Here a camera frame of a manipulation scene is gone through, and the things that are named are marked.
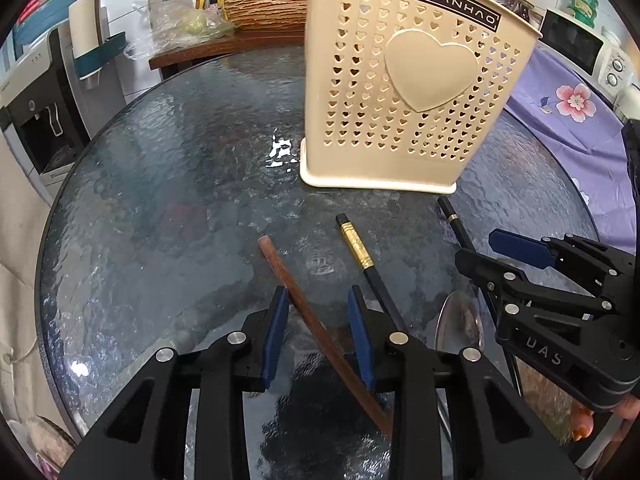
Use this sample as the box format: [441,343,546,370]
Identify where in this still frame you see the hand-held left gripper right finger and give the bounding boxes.
[346,285,583,480]

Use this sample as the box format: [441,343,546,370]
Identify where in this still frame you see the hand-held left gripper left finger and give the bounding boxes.
[59,285,291,480]

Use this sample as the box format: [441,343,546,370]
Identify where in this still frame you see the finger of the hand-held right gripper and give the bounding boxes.
[455,248,614,322]
[490,229,624,287]

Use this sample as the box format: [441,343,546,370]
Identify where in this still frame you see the brown wooden chopstick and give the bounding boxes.
[257,236,396,438]

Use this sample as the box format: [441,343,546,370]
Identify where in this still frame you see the metal spoon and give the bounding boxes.
[433,290,487,446]

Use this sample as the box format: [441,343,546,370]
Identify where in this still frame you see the black chopstick gold band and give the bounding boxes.
[437,196,525,397]
[335,212,408,333]

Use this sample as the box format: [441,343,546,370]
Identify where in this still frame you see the beige plastic utensil holder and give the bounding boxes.
[299,0,544,195]

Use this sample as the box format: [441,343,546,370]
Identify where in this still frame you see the person's right hand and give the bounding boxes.
[519,361,640,444]

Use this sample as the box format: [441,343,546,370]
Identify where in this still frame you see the purple floral cloth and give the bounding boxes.
[502,47,640,256]

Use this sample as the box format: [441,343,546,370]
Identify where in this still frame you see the white paper roll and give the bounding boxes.
[612,72,640,121]

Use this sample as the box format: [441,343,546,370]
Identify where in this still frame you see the white microwave oven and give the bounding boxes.
[540,7,631,91]

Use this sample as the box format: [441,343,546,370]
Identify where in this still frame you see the green cup stack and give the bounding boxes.
[567,0,601,28]

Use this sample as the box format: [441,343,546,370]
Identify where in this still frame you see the dark wooden table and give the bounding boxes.
[149,27,308,81]

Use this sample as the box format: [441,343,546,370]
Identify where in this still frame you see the woven basin with blue bowl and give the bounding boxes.
[222,0,308,31]

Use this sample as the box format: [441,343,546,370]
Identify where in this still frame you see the white water dispenser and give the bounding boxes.
[0,25,126,191]

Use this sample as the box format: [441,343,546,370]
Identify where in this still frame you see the clear plastic bag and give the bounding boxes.
[124,0,236,61]

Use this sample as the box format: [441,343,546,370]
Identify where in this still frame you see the white paper cup tube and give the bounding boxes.
[68,0,106,92]

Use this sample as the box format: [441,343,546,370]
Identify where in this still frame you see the blue water jug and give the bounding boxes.
[12,0,76,61]

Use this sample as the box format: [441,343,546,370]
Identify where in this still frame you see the teal cup holder bracket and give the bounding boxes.
[74,31,128,82]

